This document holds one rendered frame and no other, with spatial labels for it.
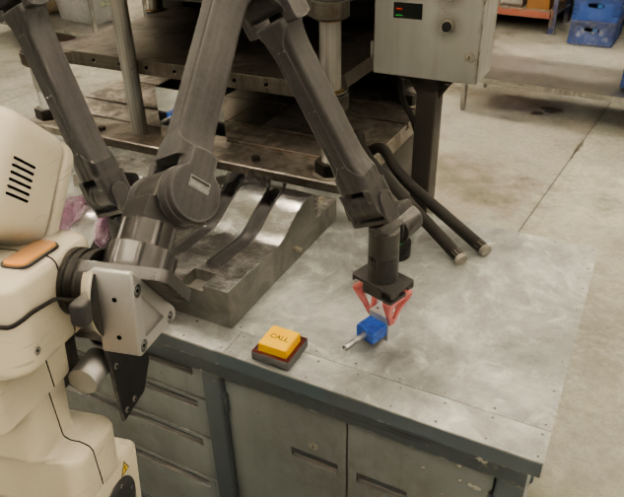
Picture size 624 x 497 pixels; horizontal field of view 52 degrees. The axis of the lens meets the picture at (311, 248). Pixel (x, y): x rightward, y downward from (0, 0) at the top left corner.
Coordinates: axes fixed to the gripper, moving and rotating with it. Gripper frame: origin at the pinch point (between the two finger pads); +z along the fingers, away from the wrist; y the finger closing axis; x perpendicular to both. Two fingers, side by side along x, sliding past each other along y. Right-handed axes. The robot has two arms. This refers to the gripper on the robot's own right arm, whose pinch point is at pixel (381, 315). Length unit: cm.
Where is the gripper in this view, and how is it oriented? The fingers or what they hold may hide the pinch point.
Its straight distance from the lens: 127.4
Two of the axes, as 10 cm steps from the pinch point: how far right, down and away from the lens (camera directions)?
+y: -6.9, -3.7, 6.3
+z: 0.3, 8.5, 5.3
